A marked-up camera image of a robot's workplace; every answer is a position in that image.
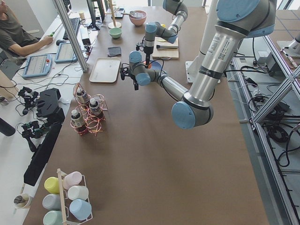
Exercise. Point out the wooden cup stand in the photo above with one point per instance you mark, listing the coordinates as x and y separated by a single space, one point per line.
114 23

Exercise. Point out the green bowl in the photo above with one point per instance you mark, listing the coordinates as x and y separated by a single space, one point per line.
115 32

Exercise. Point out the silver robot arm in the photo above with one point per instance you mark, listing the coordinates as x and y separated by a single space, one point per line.
154 29
236 20

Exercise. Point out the black keyboard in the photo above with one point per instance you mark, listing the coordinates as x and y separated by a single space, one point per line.
75 23

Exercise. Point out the cream rabbit tray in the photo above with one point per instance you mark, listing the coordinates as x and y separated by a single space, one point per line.
105 70

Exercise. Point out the black monitor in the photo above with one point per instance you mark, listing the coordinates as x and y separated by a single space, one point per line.
97 11

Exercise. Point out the paper cup with pens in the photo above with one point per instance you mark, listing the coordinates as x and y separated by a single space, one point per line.
22 201

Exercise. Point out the blue plate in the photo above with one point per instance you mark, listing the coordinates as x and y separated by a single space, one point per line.
155 65

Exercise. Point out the white cup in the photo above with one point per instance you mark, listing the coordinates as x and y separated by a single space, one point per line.
78 192

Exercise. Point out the tea bottle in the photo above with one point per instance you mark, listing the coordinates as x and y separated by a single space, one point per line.
95 108
82 97
78 122

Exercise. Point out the pink cup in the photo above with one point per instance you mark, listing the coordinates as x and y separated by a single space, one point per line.
72 179

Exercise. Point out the pink bowl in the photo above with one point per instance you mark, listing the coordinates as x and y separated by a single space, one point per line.
139 22

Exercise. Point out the seated person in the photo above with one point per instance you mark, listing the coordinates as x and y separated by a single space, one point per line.
14 39

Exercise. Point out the blue cup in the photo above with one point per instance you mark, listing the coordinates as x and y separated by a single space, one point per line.
80 209

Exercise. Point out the copper wire bottle rack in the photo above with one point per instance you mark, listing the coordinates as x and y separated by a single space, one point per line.
93 123

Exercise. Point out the wooden cutting board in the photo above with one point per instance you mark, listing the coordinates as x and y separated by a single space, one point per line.
166 54

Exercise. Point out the grey cloth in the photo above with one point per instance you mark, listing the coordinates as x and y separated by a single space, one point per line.
114 51

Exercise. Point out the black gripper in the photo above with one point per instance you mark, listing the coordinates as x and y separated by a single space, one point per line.
148 51
135 82

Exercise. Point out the grey cup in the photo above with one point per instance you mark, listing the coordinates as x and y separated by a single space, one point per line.
51 202

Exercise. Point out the metal ice scoop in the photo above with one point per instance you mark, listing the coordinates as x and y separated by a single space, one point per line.
127 14

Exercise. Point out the green cup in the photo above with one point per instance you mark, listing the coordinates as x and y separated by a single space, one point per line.
53 217

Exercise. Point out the clear ice cubes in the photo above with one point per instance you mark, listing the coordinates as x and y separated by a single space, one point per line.
136 15

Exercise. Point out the yellow cup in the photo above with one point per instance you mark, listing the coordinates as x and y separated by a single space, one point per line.
51 184

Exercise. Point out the blue teach pendant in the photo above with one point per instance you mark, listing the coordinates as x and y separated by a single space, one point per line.
65 54
37 66

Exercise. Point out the white cup rack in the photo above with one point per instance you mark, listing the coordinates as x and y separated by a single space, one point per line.
67 217

